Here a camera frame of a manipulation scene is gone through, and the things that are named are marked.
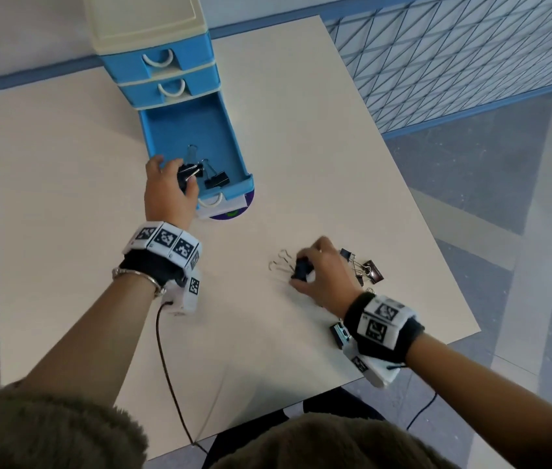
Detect wrist marker band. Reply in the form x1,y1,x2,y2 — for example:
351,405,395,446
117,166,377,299
119,220,204,290
343,291,426,365

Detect person's right forearm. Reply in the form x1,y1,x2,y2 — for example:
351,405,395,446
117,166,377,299
404,333,552,469

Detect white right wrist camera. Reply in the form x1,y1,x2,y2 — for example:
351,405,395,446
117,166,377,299
330,321,402,389

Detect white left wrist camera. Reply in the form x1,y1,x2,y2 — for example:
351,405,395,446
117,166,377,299
161,269,204,316

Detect blue drawer with white handle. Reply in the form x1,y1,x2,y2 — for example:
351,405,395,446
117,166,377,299
100,32,215,84
118,64,221,110
138,91,255,220

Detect silver bracelet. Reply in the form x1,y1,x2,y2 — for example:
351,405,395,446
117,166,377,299
111,267,167,299

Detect blue and cream drawer cabinet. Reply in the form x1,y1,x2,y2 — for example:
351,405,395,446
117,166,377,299
81,0,221,111

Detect right wrist marker band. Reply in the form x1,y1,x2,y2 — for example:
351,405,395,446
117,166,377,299
343,291,426,365

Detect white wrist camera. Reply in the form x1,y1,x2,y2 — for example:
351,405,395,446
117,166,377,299
330,321,402,389
161,269,204,316

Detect left wrist marker band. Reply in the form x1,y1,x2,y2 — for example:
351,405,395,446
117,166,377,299
119,220,204,290

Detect person's left hand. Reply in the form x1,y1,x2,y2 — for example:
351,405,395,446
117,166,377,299
144,155,201,231

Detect black trousers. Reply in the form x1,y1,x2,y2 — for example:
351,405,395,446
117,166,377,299
202,387,385,469

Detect blue mesh fence panel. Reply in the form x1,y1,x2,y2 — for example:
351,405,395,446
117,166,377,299
324,0,552,140

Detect person's left forearm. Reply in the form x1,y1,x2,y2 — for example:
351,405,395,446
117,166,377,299
12,272,165,407

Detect dark brown binder clip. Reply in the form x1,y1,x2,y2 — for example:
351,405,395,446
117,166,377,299
360,260,385,288

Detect black camera cable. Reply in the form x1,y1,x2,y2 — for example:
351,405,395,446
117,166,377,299
405,391,439,431
155,301,209,456

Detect person's right hand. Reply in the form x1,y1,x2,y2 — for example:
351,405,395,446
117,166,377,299
289,236,363,318

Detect purple round sticker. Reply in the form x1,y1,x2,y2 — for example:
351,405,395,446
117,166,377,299
209,189,256,222

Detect black binder clip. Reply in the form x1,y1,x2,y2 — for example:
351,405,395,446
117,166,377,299
269,249,314,283
177,145,205,192
339,247,366,285
203,158,231,190

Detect brown fuzzy garment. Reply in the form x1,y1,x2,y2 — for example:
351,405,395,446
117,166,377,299
0,380,462,469

